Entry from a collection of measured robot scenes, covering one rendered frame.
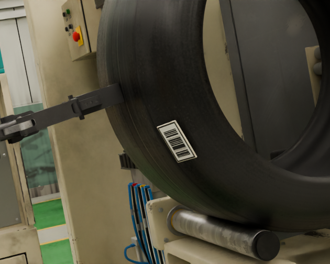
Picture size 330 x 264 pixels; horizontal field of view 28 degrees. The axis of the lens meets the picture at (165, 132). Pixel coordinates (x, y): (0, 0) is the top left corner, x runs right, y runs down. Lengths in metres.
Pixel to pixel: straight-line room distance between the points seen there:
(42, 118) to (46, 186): 9.33
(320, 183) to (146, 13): 0.36
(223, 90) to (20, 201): 0.59
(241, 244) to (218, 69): 0.46
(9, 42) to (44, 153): 1.78
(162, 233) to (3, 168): 0.50
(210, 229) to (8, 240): 0.63
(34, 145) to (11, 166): 8.59
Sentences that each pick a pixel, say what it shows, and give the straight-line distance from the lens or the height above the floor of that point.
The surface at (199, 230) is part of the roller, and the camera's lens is 1.17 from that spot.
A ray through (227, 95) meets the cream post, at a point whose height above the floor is 1.12.
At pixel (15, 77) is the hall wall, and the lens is 10.31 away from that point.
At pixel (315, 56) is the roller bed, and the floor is 1.17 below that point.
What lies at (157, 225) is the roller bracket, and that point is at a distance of 1.29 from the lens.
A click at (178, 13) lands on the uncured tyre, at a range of 0.92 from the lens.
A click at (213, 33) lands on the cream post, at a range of 1.37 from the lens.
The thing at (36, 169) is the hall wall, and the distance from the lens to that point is 10.25.
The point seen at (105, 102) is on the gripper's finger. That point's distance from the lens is 0.98.
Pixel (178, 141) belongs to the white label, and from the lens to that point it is 0.91.
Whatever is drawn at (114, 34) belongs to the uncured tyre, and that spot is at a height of 1.25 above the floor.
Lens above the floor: 1.14
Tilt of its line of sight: 3 degrees down
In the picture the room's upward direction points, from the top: 10 degrees counter-clockwise
